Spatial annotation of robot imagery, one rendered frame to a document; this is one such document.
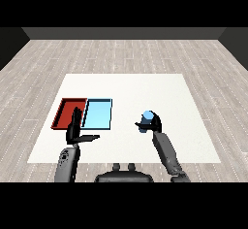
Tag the red shallow open box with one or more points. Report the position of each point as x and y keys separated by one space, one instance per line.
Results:
x=66 y=113

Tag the small blue can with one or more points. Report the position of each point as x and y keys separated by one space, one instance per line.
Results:
x=147 y=117

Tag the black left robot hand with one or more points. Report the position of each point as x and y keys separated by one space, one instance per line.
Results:
x=74 y=132

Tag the dark grey robot body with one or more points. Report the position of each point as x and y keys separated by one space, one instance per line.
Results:
x=124 y=176

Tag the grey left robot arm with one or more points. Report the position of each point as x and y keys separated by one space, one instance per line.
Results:
x=67 y=165

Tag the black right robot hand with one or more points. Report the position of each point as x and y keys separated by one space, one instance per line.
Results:
x=155 y=123

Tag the light blue shallow open box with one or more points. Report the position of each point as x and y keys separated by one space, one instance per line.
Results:
x=98 y=114

